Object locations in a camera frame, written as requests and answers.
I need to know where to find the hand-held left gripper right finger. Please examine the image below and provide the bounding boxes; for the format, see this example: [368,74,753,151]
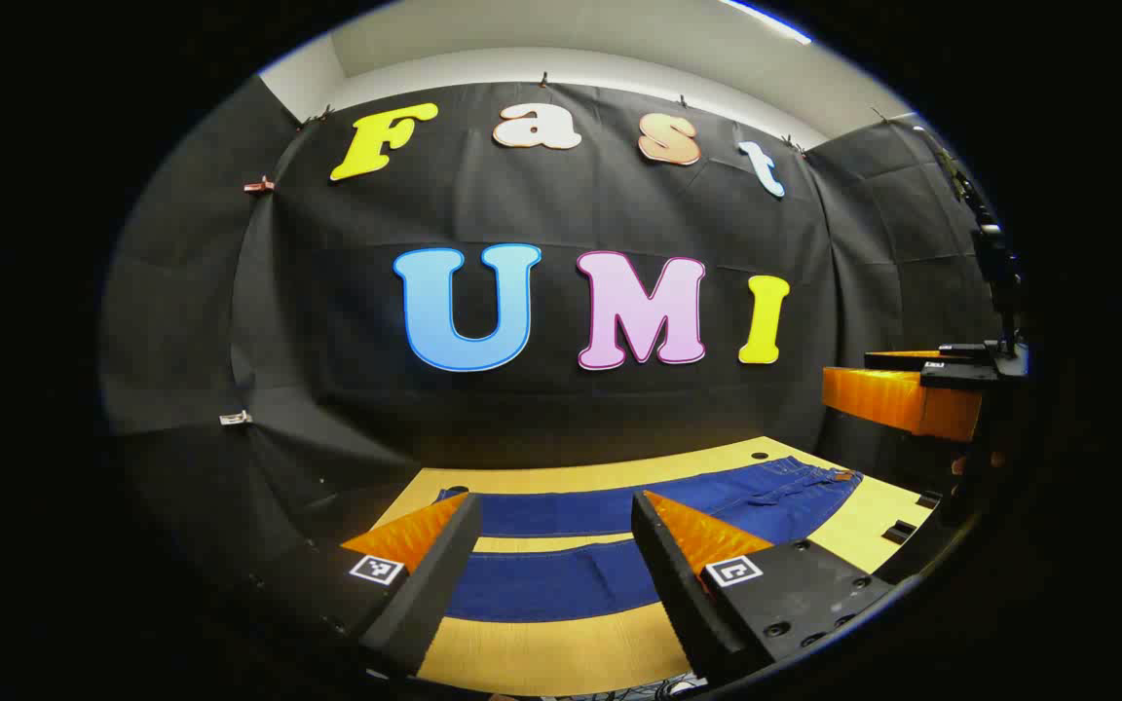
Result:
[630,490,898,684]

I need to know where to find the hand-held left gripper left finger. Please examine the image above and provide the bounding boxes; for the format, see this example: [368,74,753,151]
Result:
[220,492,482,680]

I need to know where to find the blue jeans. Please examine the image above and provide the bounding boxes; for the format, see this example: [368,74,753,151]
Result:
[434,456,864,624]

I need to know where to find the black backdrop cloth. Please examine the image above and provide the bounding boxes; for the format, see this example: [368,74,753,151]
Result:
[98,73,1010,624]

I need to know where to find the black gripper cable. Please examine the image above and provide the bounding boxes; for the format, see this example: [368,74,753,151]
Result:
[912,125,1022,342]

